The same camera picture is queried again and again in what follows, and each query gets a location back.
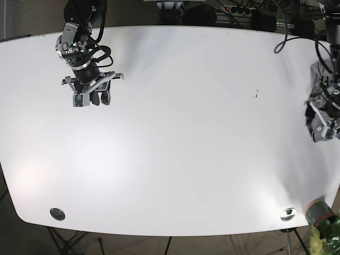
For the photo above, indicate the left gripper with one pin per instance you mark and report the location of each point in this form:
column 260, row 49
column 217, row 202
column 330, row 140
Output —
column 322, row 112

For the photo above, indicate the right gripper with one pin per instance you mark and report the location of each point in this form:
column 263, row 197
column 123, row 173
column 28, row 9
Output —
column 90, row 85

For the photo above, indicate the grey long sleeve shirt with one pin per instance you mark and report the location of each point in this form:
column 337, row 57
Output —
column 319, row 73

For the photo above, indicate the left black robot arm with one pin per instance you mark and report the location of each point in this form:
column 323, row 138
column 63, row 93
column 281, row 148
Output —
column 321, row 25

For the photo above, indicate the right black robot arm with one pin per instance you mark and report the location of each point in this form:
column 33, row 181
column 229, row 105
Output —
column 79, row 47

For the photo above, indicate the grey plant pot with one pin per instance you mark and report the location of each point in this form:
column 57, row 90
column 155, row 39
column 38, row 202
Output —
column 318, row 210

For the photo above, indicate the right metal table grommet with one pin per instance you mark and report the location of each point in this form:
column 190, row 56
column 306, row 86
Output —
column 288, row 214

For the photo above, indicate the metal table grommet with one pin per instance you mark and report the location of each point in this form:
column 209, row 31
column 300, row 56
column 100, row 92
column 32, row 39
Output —
column 57, row 214
column 288, row 214

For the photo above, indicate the green plant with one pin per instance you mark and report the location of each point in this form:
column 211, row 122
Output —
column 324, row 239

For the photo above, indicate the left metal table grommet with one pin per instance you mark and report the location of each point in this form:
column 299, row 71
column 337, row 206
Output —
column 57, row 214

